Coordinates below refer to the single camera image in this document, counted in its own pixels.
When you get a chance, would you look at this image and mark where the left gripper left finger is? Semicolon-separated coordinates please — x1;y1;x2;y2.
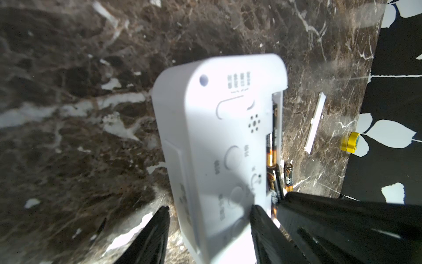
114;206;170;264

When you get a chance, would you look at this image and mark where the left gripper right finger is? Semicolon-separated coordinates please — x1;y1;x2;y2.
250;205;308;264

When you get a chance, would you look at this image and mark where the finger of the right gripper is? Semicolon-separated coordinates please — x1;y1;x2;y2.
278;192;422;264

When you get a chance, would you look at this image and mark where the black gold aaa battery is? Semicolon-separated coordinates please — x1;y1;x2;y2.
284;163;293;192
266;102;284;218

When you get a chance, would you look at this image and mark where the white battery cover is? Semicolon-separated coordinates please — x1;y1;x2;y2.
304;92;326;155

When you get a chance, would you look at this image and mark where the white digital alarm clock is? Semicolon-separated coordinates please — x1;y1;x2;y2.
152;54;287;264

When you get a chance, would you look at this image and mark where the small yellow cap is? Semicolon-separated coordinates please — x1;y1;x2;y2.
340;132;360;154

